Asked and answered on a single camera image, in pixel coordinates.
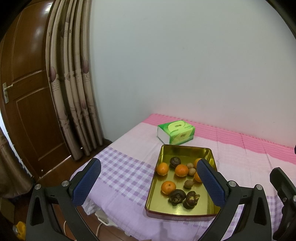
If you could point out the beige patterned curtain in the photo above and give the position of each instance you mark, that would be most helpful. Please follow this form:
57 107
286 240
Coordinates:
74 92

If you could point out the brown wooden door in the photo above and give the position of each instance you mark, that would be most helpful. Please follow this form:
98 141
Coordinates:
30 81

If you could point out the white power strip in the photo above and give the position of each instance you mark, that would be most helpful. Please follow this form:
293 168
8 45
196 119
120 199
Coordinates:
104 217

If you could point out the orange mandarin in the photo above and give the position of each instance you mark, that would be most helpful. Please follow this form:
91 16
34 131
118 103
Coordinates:
181 170
197 160
162 168
197 177
168 187

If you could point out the green tissue box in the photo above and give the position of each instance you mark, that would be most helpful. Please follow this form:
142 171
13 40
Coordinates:
177 132

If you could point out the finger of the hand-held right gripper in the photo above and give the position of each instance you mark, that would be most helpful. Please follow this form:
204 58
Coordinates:
285 185

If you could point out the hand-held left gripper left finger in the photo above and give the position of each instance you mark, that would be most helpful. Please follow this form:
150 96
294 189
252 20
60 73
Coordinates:
86 183

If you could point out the gold metal tin box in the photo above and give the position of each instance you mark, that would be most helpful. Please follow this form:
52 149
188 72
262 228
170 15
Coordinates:
180 153

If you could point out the tan longan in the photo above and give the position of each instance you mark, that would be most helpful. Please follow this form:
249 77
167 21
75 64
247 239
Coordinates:
191 171
190 165
187 184

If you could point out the pink checkered blanket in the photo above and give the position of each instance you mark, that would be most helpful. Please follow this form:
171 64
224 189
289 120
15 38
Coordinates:
129 166

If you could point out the yellow plastic object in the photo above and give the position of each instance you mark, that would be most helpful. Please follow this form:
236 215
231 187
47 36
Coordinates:
20 229

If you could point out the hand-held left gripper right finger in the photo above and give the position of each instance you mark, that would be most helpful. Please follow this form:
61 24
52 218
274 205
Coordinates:
211 183

